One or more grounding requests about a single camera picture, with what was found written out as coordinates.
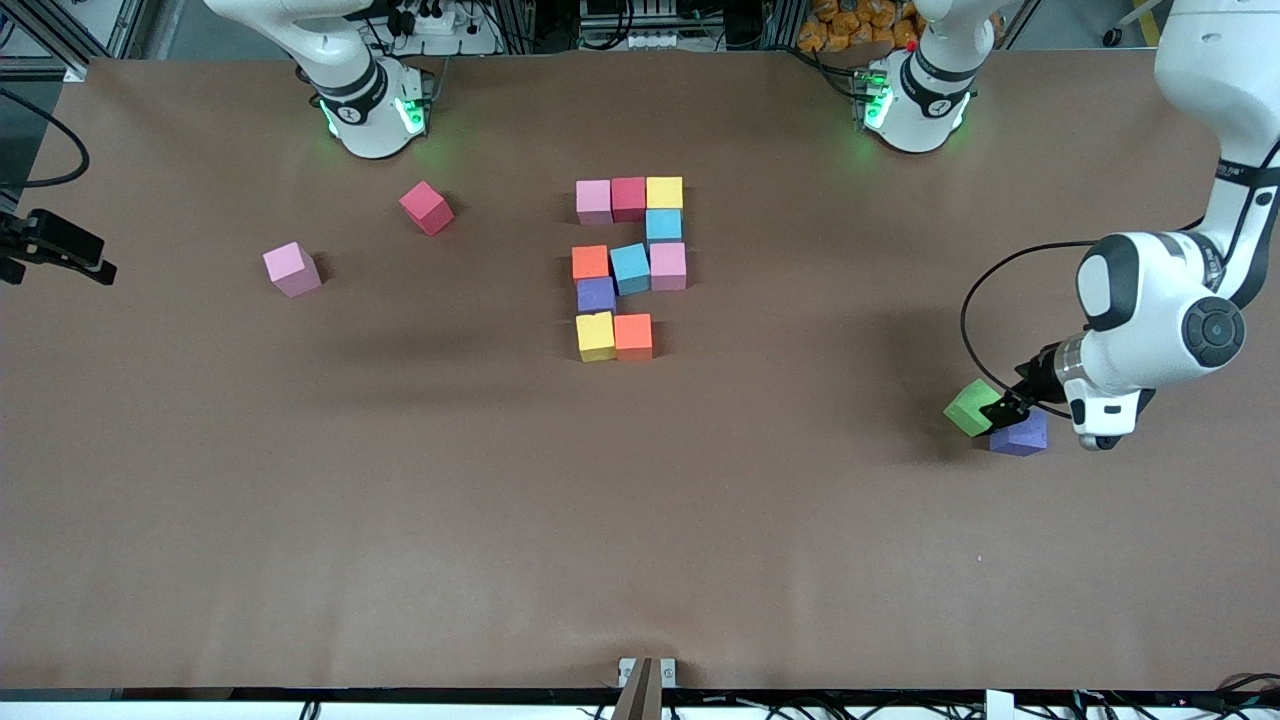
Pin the cyan foam cube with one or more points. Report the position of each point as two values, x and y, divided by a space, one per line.
664 225
630 268

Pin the small black caster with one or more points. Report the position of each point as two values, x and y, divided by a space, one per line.
1110 36

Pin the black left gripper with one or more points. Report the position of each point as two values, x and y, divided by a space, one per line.
1040 381

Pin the orange foam cube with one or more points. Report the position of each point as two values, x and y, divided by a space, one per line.
633 335
590 262

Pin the aluminium frame profile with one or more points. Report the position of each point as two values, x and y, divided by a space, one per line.
70 62
1225 50

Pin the white power strip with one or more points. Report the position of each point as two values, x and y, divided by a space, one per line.
437 22
655 41

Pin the green foam cube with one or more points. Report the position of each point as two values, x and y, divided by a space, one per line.
966 405

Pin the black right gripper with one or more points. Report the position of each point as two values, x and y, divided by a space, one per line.
55 242

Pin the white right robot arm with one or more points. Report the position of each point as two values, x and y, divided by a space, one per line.
370 120

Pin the pink foam cube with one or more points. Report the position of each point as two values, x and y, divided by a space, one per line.
292 269
668 266
594 200

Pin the yellow foam cube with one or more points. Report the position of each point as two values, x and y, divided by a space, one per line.
665 192
596 336

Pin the white metal bracket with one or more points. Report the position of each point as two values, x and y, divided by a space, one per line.
669 673

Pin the red foam cube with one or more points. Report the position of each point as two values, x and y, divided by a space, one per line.
630 198
427 208

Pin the tan camera post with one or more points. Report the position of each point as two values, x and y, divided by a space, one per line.
640 700

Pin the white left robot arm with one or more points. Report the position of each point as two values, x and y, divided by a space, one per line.
1150 320

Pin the purple foam cube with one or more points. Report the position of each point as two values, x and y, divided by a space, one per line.
1022 437
596 295

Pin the orange snack bag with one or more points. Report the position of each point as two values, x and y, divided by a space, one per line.
850 25

